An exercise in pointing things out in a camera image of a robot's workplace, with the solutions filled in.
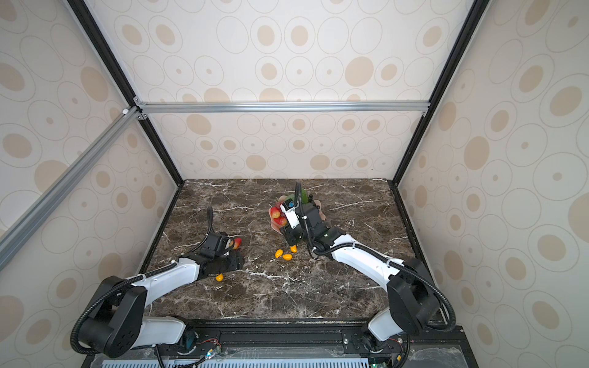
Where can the black vertical frame post right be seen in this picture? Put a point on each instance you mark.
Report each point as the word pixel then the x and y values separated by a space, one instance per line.
pixel 464 37

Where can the black vertical frame post left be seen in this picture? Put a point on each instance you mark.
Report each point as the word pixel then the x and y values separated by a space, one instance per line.
pixel 82 13

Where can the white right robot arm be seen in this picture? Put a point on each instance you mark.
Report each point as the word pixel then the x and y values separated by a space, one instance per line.
pixel 411 298

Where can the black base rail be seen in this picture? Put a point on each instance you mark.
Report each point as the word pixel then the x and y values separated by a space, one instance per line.
pixel 298 343

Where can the silver diagonal aluminium bar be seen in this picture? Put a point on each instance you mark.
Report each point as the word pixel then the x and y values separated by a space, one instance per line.
pixel 29 223

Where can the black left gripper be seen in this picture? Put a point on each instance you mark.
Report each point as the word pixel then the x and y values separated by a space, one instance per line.
pixel 236 261

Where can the green fake grape bunch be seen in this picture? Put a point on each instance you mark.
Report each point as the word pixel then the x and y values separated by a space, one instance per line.
pixel 304 193

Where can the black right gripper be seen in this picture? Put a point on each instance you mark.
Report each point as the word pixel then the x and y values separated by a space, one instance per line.
pixel 288 234

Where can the silver horizontal aluminium bar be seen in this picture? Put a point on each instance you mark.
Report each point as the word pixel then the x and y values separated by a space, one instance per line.
pixel 287 107

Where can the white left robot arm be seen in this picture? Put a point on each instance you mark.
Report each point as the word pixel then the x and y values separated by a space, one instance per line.
pixel 113 321

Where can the red yellow-tipped fake strawberry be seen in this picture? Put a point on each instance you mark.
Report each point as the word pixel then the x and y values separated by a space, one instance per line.
pixel 275 213

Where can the black vertical frame post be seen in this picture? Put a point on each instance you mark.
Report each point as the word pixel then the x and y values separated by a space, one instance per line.
pixel 464 37
pixel 82 13

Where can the pink scalloped fruit bowl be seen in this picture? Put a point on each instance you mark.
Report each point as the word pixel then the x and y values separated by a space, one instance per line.
pixel 281 200

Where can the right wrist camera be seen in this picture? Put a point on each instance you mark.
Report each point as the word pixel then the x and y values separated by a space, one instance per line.
pixel 308 217

